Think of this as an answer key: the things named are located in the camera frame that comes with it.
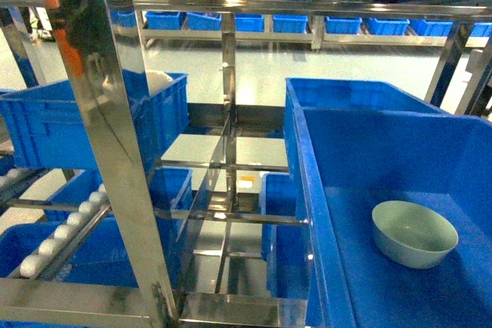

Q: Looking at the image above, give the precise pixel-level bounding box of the stainless steel shelf rack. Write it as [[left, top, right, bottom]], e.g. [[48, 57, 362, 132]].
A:
[[0, 0, 492, 328]]

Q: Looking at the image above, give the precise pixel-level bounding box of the green bowl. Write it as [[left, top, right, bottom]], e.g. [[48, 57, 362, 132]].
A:
[[371, 200, 459, 270]]

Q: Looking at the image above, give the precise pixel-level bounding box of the blue bin behind near bin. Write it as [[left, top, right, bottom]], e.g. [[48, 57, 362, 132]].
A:
[[283, 78, 444, 175]]

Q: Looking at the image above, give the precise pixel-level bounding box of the blue bin lower left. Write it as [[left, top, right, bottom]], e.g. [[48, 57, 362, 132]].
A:
[[1, 217, 181, 289]]

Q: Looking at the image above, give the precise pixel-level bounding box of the large blue bin near right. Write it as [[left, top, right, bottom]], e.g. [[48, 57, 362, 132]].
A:
[[295, 108, 491, 327]]

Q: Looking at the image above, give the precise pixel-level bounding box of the blue bin lower centre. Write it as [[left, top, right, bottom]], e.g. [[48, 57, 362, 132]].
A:
[[259, 173, 308, 300]]

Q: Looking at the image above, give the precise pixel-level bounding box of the white roller track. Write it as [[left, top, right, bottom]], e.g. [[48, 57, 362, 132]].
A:
[[18, 184, 111, 279]]

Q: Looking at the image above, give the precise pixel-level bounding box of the blue crate left shelf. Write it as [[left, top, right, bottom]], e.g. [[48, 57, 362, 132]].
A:
[[1, 71, 189, 170]]

